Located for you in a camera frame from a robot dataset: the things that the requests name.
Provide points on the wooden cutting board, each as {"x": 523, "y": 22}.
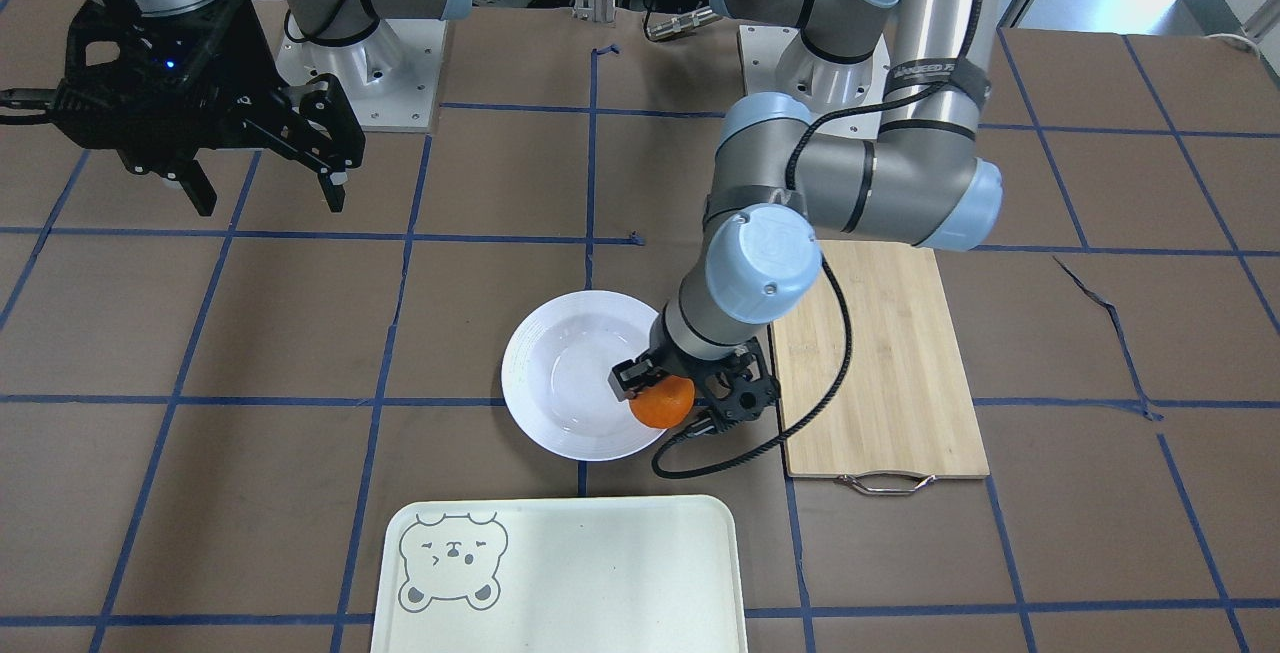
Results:
{"x": 904, "y": 415}

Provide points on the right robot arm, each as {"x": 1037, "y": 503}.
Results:
{"x": 327, "y": 23}

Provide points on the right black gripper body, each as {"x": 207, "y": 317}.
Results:
{"x": 243, "y": 61}

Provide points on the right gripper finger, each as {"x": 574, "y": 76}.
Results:
{"x": 193, "y": 181}
{"x": 333, "y": 185}

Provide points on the orange fruit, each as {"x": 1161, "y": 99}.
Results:
{"x": 665, "y": 404}

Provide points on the white round plate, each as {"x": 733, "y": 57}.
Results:
{"x": 556, "y": 374}

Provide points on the cream bear tray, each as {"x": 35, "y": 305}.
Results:
{"x": 645, "y": 573}

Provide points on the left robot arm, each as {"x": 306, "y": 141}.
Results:
{"x": 904, "y": 170}

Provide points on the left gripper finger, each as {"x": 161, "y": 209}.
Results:
{"x": 630, "y": 378}

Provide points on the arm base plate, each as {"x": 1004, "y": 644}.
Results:
{"x": 392, "y": 79}
{"x": 776, "y": 59}

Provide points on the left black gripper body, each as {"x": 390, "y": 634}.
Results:
{"x": 668, "y": 361}

